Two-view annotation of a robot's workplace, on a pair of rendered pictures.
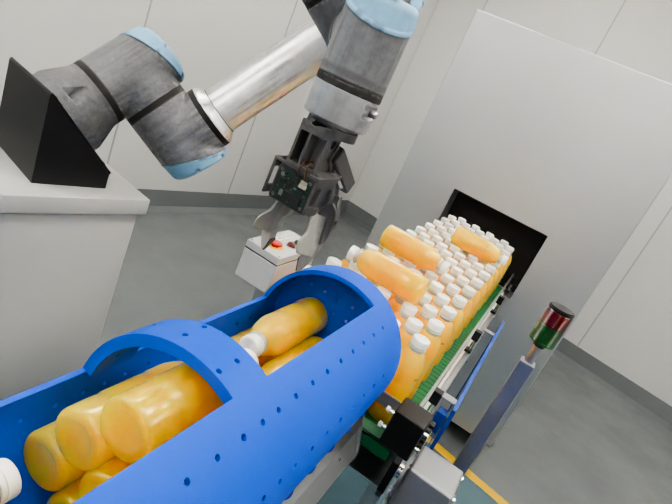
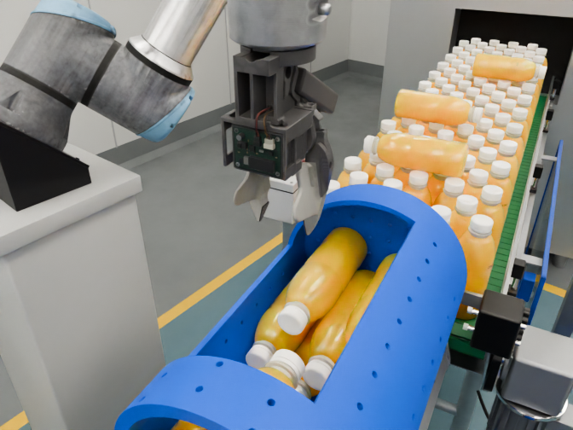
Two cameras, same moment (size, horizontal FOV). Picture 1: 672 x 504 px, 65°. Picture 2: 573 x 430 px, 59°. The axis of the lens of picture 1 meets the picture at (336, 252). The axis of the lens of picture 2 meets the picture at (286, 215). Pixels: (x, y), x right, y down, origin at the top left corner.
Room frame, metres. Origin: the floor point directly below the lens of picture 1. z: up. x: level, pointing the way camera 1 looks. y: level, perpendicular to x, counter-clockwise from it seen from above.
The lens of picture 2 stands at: (0.22, 0.00, 1.60)
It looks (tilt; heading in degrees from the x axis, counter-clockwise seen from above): 32 degrees down; 8
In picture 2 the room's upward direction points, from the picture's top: straight up
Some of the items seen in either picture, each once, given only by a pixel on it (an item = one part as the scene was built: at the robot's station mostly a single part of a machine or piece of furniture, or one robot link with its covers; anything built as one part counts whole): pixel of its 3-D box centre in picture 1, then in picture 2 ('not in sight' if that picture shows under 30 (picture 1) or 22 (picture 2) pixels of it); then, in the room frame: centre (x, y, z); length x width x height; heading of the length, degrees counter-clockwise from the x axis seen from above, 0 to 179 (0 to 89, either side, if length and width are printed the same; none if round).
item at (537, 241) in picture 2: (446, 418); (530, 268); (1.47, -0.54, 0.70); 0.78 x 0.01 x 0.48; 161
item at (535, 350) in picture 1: (545, 335); not in sight; (1.21, -0.54, 1.18); 0.06 x 0.06 x 0.16
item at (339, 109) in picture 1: (342, 109); (280, 18); (0.70, 0.07, 1.51); 0.10 x 0.09 x 0.05; 71
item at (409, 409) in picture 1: (403, 429); (494, 325); (0.94, -0.28, 0.95); 0.10 x 0.07 x 0.10; 71
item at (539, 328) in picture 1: (546, 333); not in sight; (1.21, -0.54, 1.18); 0.06 x 0.06 x 0.05
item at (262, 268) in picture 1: (278, 259); (292, 180); (1.26, 0.13, 1.05); 0.20 x 0.10 x 0.10; 161
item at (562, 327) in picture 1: (556, 318); not in sight; (1.21, -0.54, 1.23); 0.06 x 0.06 x 0.04
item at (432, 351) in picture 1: (416, 360); (481, 236); (1.16, -0.29, 1.00); 0.07 x 0.07 x 0.19
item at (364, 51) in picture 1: (368, 42); not in sight; (0.71, 0.07, 1.60); 0.10 x 0.09 x 0.12; 14
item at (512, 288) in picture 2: (432, 403); (515, 277); (1.10, -0.36, 0.94); 0.03 x 0.02 x 0.08; 161
